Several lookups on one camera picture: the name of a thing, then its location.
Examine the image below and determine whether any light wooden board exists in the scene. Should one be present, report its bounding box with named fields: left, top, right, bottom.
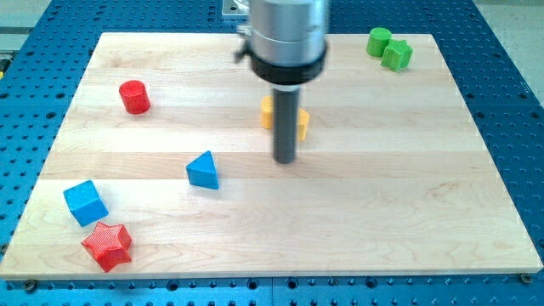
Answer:
left=1, top=32, right=542, bottom=280

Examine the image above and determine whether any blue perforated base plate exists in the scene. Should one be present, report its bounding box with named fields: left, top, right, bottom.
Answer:
left=1, top=1, right=543, bottom=305

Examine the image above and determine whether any green star block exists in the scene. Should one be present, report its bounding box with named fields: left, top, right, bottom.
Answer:
left=381, top=39, right=413, bottom=71

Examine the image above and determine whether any silver metal mounting bracket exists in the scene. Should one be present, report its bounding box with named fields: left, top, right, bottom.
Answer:
left=221, top=0, right=249, bottom=20

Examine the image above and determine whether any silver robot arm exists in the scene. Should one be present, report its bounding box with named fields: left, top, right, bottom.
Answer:
left=235, top=0, right=330, bottom=91

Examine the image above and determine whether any green cylinder block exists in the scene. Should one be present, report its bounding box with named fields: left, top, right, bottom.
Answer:
left=366, top=27, right=393, bottom=57

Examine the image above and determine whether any blue triangle block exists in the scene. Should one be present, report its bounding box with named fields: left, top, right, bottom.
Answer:
left=185, top=150, right=219, bottom=190

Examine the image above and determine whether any blue cube block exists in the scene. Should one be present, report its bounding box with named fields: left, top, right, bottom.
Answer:
left=63, top=180, right=109, bottom=227

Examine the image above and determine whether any red star block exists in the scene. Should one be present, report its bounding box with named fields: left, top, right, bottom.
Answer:
left=81, top=222, right=132, bottom=273

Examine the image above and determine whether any red cylinder block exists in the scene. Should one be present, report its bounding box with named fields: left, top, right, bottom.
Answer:
left=119, top=80, right=150, bottom=115

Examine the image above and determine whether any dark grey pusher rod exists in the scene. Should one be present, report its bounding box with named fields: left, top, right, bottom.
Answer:
left=272, top=85, right=299, bottom=164

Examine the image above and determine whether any yellow block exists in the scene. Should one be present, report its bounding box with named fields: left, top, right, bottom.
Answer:
left=260, top=95, right=310, bottom=142

